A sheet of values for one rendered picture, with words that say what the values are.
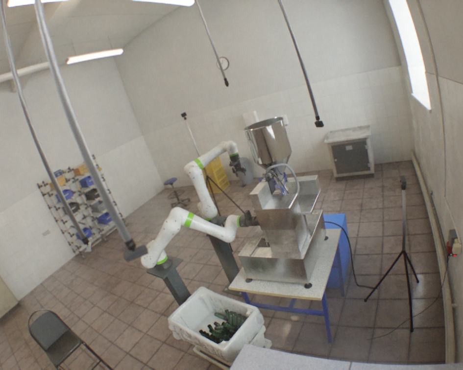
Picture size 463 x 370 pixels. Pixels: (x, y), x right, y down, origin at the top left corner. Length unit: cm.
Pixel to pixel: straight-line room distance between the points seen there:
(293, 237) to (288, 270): 24
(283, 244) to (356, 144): 318
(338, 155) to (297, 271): 325
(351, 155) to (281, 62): 224
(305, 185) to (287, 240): 45
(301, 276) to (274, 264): 20
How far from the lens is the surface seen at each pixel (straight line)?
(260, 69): 549
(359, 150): 465
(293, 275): 179
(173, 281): 238
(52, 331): 305
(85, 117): 723
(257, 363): 157
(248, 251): 187
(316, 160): 558
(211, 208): 241
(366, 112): 517
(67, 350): 278
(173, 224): 184
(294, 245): 169
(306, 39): 520
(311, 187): 190
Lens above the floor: 207
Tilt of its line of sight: 19 degrees down
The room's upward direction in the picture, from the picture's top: 20 degrees counter-clockwise
